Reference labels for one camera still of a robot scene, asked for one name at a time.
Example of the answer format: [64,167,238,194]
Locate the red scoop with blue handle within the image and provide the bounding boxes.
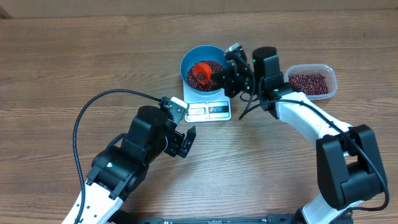
[193,63,213,85]

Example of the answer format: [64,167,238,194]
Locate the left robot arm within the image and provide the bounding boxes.
[64,102,196,223]

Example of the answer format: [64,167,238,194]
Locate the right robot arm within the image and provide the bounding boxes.
[211,44,390,223]

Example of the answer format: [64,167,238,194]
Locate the red beans in bowl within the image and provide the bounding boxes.
[187,60,224,91]

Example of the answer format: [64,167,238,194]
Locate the white digital kitchen scale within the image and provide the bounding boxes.
[183,82,232,123]

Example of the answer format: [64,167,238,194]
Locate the blue plastic bowl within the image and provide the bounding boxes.
[180,45,229,95]

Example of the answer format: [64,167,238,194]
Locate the red adzuki beans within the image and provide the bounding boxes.
[289,73,329,95]

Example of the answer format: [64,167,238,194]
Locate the clear plastic container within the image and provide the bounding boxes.
[284,63,338,100]

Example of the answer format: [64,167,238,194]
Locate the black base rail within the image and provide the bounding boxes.
[107,210,305,224]

